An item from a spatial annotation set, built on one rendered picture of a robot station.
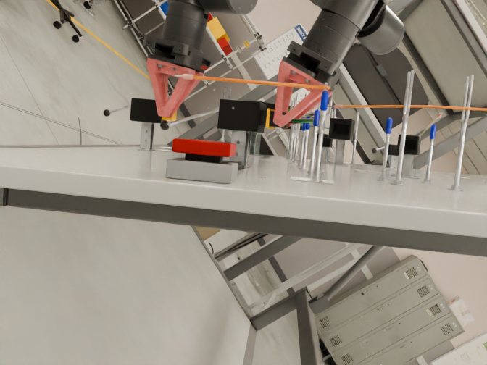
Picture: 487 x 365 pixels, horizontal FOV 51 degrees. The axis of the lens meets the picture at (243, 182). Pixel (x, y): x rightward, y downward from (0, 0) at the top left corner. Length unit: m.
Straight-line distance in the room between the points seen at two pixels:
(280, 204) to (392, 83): 1.37
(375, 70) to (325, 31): 1.08
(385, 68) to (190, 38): 1.10
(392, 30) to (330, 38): 0.11
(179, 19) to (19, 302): 0.41
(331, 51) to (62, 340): 0.50
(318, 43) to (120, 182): 0.35
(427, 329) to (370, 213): 7.55
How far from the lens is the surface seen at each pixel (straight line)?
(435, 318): 7.93
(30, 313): 0.70
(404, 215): 0.40
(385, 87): 1.74
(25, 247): 0.76
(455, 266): 8.41
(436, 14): 1.91
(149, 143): 1.01
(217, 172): 0.43
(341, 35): 0.67
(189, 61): 0.70
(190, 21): 0.72
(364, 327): 7.84
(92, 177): 0.42
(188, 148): 0.43
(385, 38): 0.74
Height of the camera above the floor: 1.17
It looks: 6 degrees down
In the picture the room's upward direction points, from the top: 58 degrees clockwise
